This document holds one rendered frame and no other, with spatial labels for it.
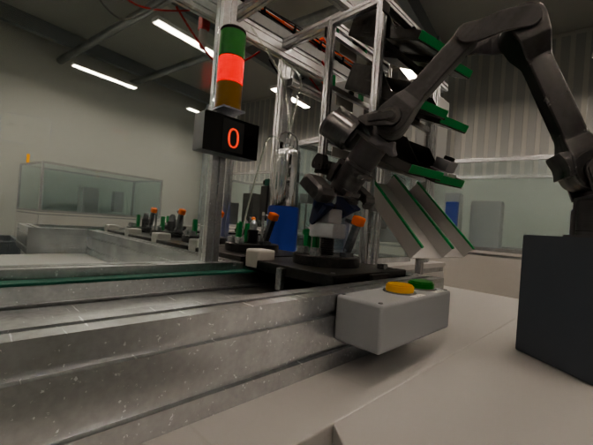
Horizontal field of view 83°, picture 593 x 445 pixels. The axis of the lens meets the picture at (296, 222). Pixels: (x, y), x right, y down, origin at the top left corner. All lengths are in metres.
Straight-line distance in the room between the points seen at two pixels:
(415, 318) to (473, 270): 4.07
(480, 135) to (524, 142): 0.93
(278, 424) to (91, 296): 0.34
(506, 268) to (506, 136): 5.33
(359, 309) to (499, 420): 0.18
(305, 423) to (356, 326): 0.14
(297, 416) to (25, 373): 0.23
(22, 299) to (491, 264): 4.36
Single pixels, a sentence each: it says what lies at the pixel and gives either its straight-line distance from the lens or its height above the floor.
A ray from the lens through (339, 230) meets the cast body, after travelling 0.69.
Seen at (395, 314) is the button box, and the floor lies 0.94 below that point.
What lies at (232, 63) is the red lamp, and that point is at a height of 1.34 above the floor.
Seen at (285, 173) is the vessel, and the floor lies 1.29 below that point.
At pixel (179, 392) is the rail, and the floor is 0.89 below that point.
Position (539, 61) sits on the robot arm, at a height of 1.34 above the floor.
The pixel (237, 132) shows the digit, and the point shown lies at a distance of 0.68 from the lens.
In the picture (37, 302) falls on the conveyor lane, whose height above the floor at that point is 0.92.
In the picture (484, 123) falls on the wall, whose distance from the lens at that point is 9.55.
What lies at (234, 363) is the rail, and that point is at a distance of 0.37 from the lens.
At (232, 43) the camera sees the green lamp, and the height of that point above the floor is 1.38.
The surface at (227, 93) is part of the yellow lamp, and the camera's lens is 0.69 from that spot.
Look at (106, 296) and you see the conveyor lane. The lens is 0.59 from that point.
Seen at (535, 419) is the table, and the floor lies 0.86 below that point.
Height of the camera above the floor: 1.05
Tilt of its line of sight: level
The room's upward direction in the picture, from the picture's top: 4 degrees clockwise
